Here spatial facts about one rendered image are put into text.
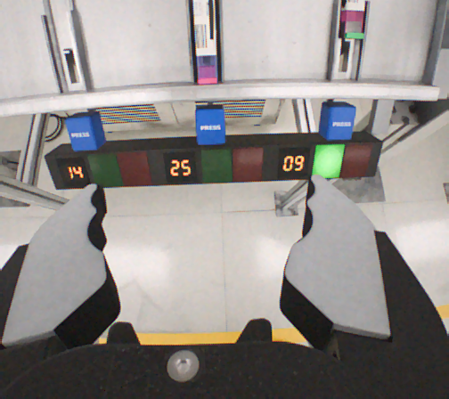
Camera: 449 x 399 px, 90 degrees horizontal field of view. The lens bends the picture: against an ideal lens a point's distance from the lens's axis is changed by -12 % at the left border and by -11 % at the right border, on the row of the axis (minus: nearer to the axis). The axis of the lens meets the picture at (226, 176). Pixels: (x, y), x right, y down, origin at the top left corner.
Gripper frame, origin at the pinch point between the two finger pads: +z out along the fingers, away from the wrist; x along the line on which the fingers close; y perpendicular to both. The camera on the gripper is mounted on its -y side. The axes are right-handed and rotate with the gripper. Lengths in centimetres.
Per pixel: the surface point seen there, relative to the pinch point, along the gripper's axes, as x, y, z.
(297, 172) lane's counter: 8.4, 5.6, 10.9
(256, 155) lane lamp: 4.1, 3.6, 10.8
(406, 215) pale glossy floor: 70, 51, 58
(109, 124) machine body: -38, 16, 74
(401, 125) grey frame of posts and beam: 22.6, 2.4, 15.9
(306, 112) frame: 23, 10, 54
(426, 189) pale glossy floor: 81, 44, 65
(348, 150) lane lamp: 13.3, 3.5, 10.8
